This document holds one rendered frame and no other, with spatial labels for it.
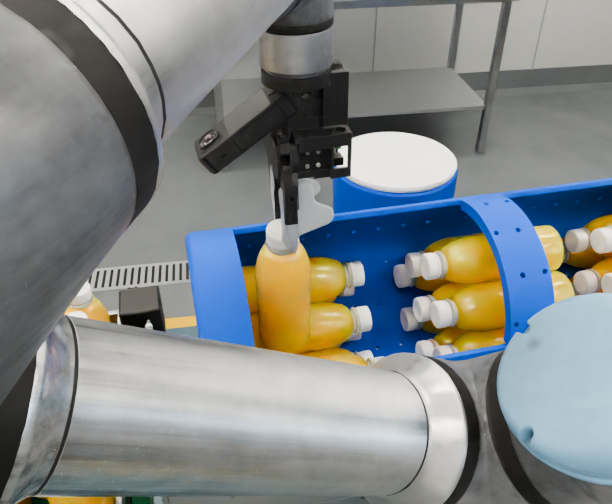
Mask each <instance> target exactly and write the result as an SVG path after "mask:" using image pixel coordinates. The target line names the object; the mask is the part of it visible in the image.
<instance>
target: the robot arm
mask: <svg viewBox="0 0 612 504"><path fill-rule="evenodd" d="M333 15H334V0H0V504H17V503H18V502H20V501H22V500H23V499H25V498H27V497H185V496H364V497H365V498H366V499H367V501H368V502H369V503H370V504H612V293H591V294H584V295H578V296H574V297H570V298H567V299H564V300H561V301H559V302H556V303H554V304H552V305H550V306H548V307H546V308H544V309H543V310H541V311H540V312H538V313H537V314H535V315H534V316H533V317H531V318H530V319H529V320H528V321H527V323H528V325H529V327H528V328H527V330H526V331H525V332H524V333H523V334H521V333H519V332H516V333H515V335H514V336H513V337H512V339H511V340H510V342H509V343H508V345H507V347H506V349H505V350H502V351H498V352H494V353H490V354H487V355H483V356H479V357H476V358H472V359H467V360H460V361H451V360H445V359H440V358H435V357H430V356H425V355H420V354H415V353H395V354H392V355H389V356H386V357H384V358H382V359H380V360H379V361H377V362H376V363H375V364H373V365H372V366H371V367H368V366H362V365H356V364H350V363H344V362H338V361H332V360H327V359H321V358H315V357H309V356H303V355H297V354H291V353H286V352H280V351H274V350H268V349H262V348H256V347H251V346H245V345H239V344H233V343H227V342H221V341H215V340H210V339H204V338H198V337H192V336H186V335H180V334H174V333H169V332H163V331H157V330H151V329H145V328H139V327H133V326H128V325H122V324H116V323H110V322H104V321H98V320H93V319H87V318H81V317H75V316H69V315H63V314H64V313H65V312H66V310H67V309H68V307H69V306H70V304H71V303H72V302H73V300H74V299H75V297H76V296H77V294H78V293H79V292H80V290H81V289H82V287H83V286H84V284H85V283H86V282H87V280H88V279H89V277H90V276H91V275H92V273H93V272H94V271H95V269H96V268H97V267H98V265H99V264H100V263H101V261H102V260H103V259H104V258H105V256H106V255H107V254H108V252H109V251H110V250H111V248H112V247H113V246H114V244H115V243H116V242H117V240H118V239H119V238H120V237H121V235H122V234H123V233H124V231H125V230H127V228H128V227H129V226H130V225H131V224H132V222H133V221H134V220H135V219H136V218H137V217H138V215H139V214H140V213H141V212H142V211H143V210H144V208H145V207H146V206H147V205H148V203H149V202H150V200H151V199H152V198H153V196H154V195H155V193H156V191H157V188H158V186H159V183H160V181H161V176H162V170H163V146H162V143H163V142H164V141H165V140H166V139H167V138H168V137H169V136H170V134H171V133H172V132H173V131H174V130H175V129H176V128H177V127H178V126H179V125H180V124H181V123H182V121H183V120H184V119H185V118H186V117H187V116H188V115H189V114H190V113H191V112H192V111H193V110H194V108H195V107H196V106H197V105H198V104H199V103H200V102H201V101H202V100H203V99H204V98H205V97H206V95H207V94H208V93H209V92H210V91H211V90H212V89H213V88H214V87H215V86H216V85H217V83H218V82H219V81H220V80H221V79H222V78H223V77H224V76H225V75H226V74H227V73H228V72H229V70H230V69H231V68H232V67H233V66H234V65H235V64H236V63H237V62H238V61H239V60H240V59H241V57H242V56H243V55H244V54H245V53H246V52H247V51H248V50H249V49H250V48H251V47H252V45H253V44H254V43H255V42H256V41H257V48H258V63H259V65H260V67H261V82H262V84H263V85H264V87H263V88H262V89H261V90H259V91H258V92H257V93H255V94H254V95H253V96H252V97H250V98H249V99H248V100H247V101H245V102H244V103H243V104H242V105H240V106H239V107H238V108H236V109H235V110H234V111H233V112H231V113H230V114H229V115H228V116H226V117H225V118H224V119H223V120H221V121H220V122H219V123H217V124H216V125H215V126H214V127H212V128H211V129H210V130H208V131H207V132H206V133H204V134H203V135H202V136H201V137H200V138H198V139H197V140H196V141H195V150H196V153H197V156H198V159H199V161H200V162H201V163H202V164H203V165H204V166H205V167H206V169H207V170H208V171H209V172H211V173H212V174H217V173H218V172H219V171H221V170H222V169H223V168H225V167H226V166H227V165H228V164H230V163H231V162H232V161H234V160H235V159H236V158H238V157H239V156H240V155H241V154H243V153H244V152H245V151H247V150H248V149H249V148H250V147H252V146H253V145H254V144H256V143H257V142H258V141H259V140H261V139H262V138H263V137H265V144H266V152H267V157H268V168H269V178H270V186H271V196H272V204H273V211H274V219H275V220H276V219H281V228H282V242H283V243H284V244H285V246H286V247H287V248H288V250H289V251H290V252H291V253H296V252H297V246H298V238H299V236H301V235H302V234H304V233H307V232H309V231H312V230H314V229H317V228H319V227H322V226H325V225H327V224H329V223H330V222H331V221H332V220H333V217H334V212H333V209H332V208H331V207H330V206H327V205H324V204H321V203H318V202H316V201H315V199H314V196H316V195H317V194H318V193H319V191H320V183H319V182H318V181H315V180H311V179H307V178H310V177H313V178H314V179H317V178H325V177H330V178H331V179H333V178H341V177H348V176H351V155H352V132H351V130H350V129H349V127H348V91H349V71H348V70H347V69H346V68H343V65H342V63H341V61H340V60H333V48H334V16H333ZM339 131H340V132H339ZM342 131H343V132H342ZM341 146H348V155H347V166H346V167H338V168H334V166H339V165H343V163H344V157H343V156H342V155H341V153H340V152H338V149H341ZM297 203H298V206H297Z"/></svg>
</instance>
